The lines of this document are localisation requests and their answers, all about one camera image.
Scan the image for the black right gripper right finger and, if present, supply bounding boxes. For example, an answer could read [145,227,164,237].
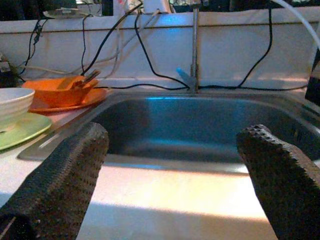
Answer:
[236,123,320,240]

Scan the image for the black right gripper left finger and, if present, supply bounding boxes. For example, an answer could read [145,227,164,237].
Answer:
[0,121,110,240]

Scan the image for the light green plate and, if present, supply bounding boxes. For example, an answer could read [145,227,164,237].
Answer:
[0,112,53,152]

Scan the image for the white ribbed bowl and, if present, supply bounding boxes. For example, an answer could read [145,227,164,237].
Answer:
[0,87,36,132]

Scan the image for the orange bowl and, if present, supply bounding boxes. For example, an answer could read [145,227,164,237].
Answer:
[21,75,100,108]

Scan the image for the orange plate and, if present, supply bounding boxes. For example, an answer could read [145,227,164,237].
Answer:
[27,87,108,113]

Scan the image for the black appliance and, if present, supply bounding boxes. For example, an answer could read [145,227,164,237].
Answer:
[304,48,320,107]

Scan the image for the brown wooden utensil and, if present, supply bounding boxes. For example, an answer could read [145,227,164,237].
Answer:
[57,69,102,90]

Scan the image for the stainless steel sink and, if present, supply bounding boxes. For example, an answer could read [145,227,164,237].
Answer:
[16,91,320,175]

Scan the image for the chrome faucet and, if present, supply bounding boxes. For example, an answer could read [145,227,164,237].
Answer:
[176,0,210,95]

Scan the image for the black power cable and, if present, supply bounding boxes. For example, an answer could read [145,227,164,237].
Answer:
[84,1,145,76]
[199,6,274,91]
[134,13,192,90]
[81,14,88,76]

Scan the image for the white water hose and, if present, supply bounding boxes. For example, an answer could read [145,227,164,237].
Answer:
[271,0,320,55]

